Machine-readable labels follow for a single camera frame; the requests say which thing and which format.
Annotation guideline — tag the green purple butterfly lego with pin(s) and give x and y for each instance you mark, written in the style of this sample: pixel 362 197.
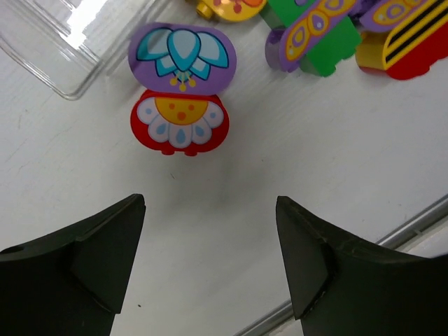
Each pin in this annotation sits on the green purple butterfly lego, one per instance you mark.
pixel 313 36

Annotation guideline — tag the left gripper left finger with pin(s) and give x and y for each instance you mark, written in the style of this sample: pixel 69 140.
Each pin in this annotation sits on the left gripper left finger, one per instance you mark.
pixel 72 281

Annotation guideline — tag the purple lotus lego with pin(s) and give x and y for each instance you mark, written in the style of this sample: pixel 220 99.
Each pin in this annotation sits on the purple lotus lego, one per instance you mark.
pixel 182 59

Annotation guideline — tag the clear plastic container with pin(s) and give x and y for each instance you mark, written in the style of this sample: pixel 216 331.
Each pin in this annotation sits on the clear plastic container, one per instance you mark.
pixel 68 45

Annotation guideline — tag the yellow flower lego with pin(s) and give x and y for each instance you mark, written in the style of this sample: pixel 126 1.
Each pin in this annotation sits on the yellow flower lego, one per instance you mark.
pixel 229 10

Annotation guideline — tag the red flower lego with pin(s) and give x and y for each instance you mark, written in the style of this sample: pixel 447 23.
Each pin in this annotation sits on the red flower lego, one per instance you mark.
pixel 185 123

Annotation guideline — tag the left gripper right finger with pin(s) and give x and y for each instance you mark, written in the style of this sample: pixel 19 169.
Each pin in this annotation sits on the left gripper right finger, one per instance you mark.
pixel 341 284

